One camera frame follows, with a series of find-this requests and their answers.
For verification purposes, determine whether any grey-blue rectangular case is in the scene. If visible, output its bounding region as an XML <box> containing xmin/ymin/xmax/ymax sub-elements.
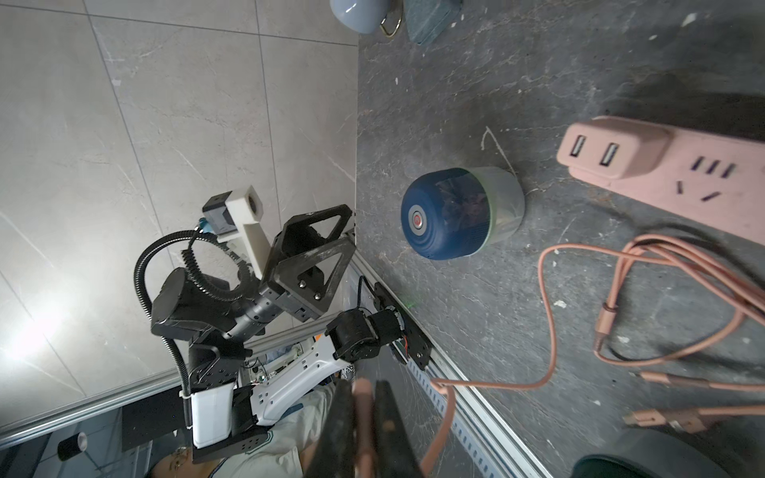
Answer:
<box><xmin>404</xmin><ymin>0</ymin><xmax>462</xmax><ymax>46</ymax></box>

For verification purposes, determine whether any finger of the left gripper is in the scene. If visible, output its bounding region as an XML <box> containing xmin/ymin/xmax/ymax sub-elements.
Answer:
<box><xmin>272</xmin><ymin>204</ymin><xmax>356</xmax><ymax>263</ymax></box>
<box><xmin>261</xmin><ymin>246</ymin><xmax>355</xmax><ymax>304</ymax></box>

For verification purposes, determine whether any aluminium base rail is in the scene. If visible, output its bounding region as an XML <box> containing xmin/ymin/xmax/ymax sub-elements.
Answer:
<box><xmin>349</xmin><ymin>250</ymin><xmax>575</xmax><ymax>478</ymax></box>

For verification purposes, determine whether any blue cordless meat grinder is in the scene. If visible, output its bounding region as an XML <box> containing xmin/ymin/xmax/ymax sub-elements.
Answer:
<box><xmin>400</xmin><ymin>167</ymin><xmax>525</xmax><ymax>261</ymax></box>

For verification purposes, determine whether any pink power strip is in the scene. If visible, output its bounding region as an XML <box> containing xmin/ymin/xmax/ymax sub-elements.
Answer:
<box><xmin>557</xmin><ymin>117</ymin><xmax>764</xmax><ymax>244</ymax></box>

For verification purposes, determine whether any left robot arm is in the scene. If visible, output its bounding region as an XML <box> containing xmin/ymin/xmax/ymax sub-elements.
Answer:
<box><xmin>133</xmin><ymin>205</ymin><xmax>406</xmax><ymax>464</ymax></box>

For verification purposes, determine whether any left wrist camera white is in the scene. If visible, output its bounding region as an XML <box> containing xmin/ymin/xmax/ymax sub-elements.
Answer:
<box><xmin>202</xmin><ymin>185</ymin><xmax>271</xmax><ymax>279</ymax></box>

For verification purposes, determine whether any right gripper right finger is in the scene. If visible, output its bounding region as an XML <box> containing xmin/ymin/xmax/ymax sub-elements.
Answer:
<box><xmin>373</xmin><ymin>380</ymin><xmax>424</xmax><ymax>478</ymax></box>

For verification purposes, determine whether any pink charging cable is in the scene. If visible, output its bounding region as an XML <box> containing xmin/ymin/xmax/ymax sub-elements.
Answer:
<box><xmin>417</xmin><ymin>234</ymin><xmax>765</xmax><ymax>478</ymax></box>

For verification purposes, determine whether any green cordless meat grinder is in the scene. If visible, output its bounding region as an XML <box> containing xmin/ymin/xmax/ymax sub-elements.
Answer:
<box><xmin>570</xmin><ymin>429</ymin><xmax>730</xmax><ymax>478</ymax></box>

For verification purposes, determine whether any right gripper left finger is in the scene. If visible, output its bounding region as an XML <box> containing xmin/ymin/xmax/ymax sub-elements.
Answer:
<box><xmin>304</xmin><ymin>380</ymin><xmax>356</xmax><ymax>478</ymax></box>

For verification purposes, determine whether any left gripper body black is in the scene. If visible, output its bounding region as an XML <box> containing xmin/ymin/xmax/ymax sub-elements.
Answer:
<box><xmin>258</xmin><ymin>281</ymin><xmax>331</xmax><ymax>323</ymax></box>

